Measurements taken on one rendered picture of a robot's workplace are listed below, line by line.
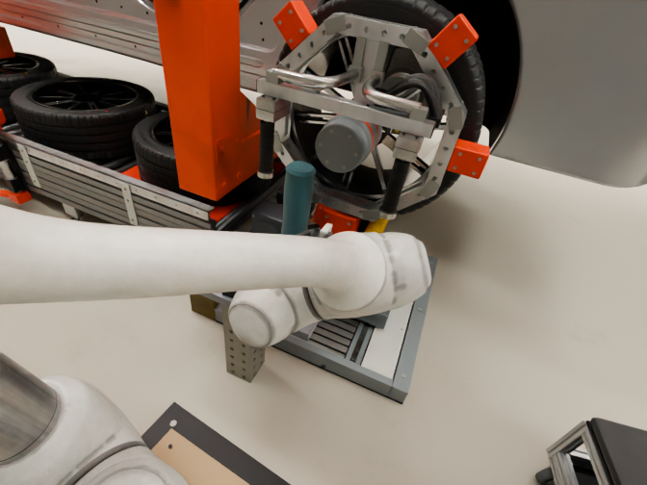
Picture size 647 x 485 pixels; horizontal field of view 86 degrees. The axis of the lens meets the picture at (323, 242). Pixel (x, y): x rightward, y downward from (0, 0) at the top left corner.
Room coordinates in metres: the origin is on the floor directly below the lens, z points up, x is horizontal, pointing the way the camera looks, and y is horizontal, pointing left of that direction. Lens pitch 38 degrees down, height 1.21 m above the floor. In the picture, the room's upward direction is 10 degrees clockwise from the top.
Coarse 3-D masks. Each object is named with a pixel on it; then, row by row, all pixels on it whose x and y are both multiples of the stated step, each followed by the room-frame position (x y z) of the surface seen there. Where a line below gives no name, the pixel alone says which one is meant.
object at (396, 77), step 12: (396, 48) 1.52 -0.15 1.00; (408, 48) 1.49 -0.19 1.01; (396, 60) 1.49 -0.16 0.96; (408, 60) 1.48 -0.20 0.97; (396, 72) 1.49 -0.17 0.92; (408, 72) 1.48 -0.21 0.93; (420, 72) 1.47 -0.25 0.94; (384, 84) 1.46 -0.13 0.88; (420, 96) 1.46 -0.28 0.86; (396, 132) 1.47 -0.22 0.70
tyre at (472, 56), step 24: (336, 0) 1.11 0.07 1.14; (360, 0) 1.08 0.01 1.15; (384, 0) 1.07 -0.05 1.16; (408, 0) 1.05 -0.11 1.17; (432, 0) 1.23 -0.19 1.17; (408, 24) 1.05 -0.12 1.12; (432, 24) 1.03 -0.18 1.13; (288, 48) 1.14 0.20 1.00; (456, 72) 1.00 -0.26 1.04; (480, 72) 1.05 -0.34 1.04; (480, 96) 0.99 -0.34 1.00; (480, 120) 0.98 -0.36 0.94
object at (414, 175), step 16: (336, 48) 1.28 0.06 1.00; (352, 48) 1.12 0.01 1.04; (320, 64) 1.24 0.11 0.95; (304, 112) 1.15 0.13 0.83; (320, 112) 1.33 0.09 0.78; (304, 128) 1.19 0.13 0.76; (320, 128) 1.29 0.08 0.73; (384, 128) 1.11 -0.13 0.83; (304, 144) 1.15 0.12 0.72; (416, 160) 1.03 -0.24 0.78; (432, 160) 1.03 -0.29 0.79; (320, 176) 1.10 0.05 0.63; (336, 176) 1.14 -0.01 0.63; (352, 176) 1.09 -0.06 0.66; (368, 176) 1.20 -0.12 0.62; (384, 176) 1.06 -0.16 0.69; (416, 176) 1.05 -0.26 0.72; (352, 192) 1.06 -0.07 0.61; (368, 192) 1.06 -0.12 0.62; (384, 192) 1.04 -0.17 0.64
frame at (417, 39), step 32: (320, 32) 1.02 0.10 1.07; (352, 32) 1.00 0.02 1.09; (384, 32) 1.02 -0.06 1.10; (416, 32) 0.95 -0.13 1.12; (288, 64) 1.06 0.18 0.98; (448, 96) 0.92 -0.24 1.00; (288, 128) 1.09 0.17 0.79; (448, 128) 0.92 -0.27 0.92; (288, 160) 1.04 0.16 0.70; (448, 160) 0.91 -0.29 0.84; (320, 192) 1.01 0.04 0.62; (416, 192) 0.92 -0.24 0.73
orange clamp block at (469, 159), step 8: (456, 144) 0.92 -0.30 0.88; (464, 144) 0.93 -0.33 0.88; (472, 144) 0.94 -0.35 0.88; (480, 144) 0.95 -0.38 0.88; (456, 152) 0.90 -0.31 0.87; (464, 152) 0.90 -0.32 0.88; (472, 152) 0.89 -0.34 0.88; (480, 152) 0.90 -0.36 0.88; (488, 152) 0.91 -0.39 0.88; (456, 160) 0.90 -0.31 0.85; (464, 160) 0.90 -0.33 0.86; (472, 160) 0.89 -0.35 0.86; (480, 160) 0.88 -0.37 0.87; (448, 168) 0.91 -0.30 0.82; (456, 168) 0.90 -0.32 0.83; (464, 168) 0.90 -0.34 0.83; (472, 168) 0.89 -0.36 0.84; (480, 168) 0.88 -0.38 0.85; (472, 176) 0.89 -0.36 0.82
